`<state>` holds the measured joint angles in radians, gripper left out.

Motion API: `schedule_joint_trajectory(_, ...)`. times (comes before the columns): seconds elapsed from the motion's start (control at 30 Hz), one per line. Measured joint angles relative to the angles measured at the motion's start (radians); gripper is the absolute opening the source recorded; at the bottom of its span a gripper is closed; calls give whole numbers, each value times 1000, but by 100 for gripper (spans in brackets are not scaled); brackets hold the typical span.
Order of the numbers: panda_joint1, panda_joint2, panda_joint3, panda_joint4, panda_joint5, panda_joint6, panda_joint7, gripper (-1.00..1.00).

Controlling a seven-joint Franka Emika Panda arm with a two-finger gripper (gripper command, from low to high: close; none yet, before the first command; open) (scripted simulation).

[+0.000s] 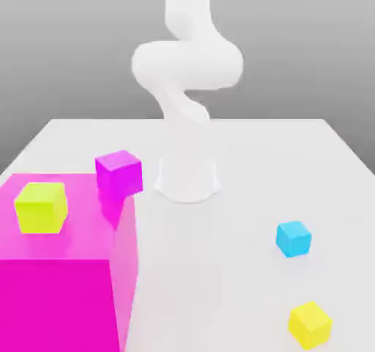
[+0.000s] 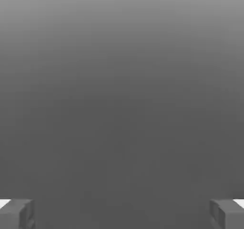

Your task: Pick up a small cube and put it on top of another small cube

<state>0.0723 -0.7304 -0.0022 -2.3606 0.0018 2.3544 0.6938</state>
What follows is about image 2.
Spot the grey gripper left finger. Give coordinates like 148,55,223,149
0,198,36,229

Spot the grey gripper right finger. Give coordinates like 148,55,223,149
209,198,244,229

